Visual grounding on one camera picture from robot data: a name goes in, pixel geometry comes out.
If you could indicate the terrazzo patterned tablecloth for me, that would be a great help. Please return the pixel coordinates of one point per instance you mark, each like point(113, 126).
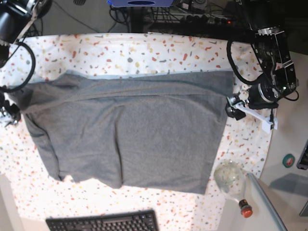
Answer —
point(37, 196)

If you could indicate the blue box with oval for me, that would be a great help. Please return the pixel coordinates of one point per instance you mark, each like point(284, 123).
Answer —
point(140, 3)

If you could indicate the clear glass bottle red cap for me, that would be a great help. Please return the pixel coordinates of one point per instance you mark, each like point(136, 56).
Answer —
point(231, 181)

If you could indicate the grey t-shirt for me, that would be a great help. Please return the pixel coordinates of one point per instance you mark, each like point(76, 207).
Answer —
point(158, 132)

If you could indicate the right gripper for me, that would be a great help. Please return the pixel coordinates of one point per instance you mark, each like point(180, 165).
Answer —
point(9, 113)

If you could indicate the black computer keyboard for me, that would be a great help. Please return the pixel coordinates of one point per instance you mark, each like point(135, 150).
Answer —
point(132, 221)

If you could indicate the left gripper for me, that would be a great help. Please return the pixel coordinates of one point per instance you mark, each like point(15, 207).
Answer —
point(260, 96)

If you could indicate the black power strip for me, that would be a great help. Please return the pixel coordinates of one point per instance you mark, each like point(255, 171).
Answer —
point(206, 19)

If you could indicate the dark phone on table edge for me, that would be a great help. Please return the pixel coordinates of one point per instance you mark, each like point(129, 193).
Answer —
point(303, 160)

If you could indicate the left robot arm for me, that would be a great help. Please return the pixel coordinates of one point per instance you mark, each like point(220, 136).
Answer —
point(264, 31)

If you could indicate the green and red tape roll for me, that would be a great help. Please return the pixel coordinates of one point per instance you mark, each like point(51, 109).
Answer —
point(288, 161)

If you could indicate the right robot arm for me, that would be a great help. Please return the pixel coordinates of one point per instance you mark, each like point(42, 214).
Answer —
point(16, 18)

